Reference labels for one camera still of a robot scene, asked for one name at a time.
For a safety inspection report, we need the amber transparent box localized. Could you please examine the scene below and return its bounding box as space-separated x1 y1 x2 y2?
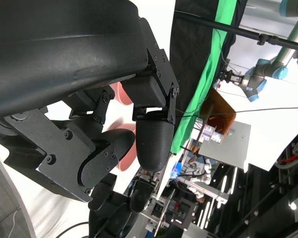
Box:
200 88 237 136

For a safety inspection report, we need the black background robot gripper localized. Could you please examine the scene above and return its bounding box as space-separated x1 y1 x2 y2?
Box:
218 70 244 86

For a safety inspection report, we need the black boom pole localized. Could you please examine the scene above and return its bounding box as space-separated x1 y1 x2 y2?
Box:
175 11 298 53

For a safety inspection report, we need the black backdrop curtain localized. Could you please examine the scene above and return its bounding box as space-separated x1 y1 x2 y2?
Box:
169 0 249 119

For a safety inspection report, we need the green cloth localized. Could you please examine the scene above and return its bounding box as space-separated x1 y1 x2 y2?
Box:
169 0 239 156

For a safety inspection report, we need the white flat panel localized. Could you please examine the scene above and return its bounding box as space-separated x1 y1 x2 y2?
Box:
198 120 252 173

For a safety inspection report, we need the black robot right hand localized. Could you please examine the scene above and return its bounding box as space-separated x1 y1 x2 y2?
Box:
88 173 156 238

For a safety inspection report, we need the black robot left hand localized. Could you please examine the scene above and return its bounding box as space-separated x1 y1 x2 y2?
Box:
0 0 180 203

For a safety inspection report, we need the pink plastic bowl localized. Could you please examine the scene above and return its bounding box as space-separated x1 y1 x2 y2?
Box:
106 118 138 172
109 81 134 107

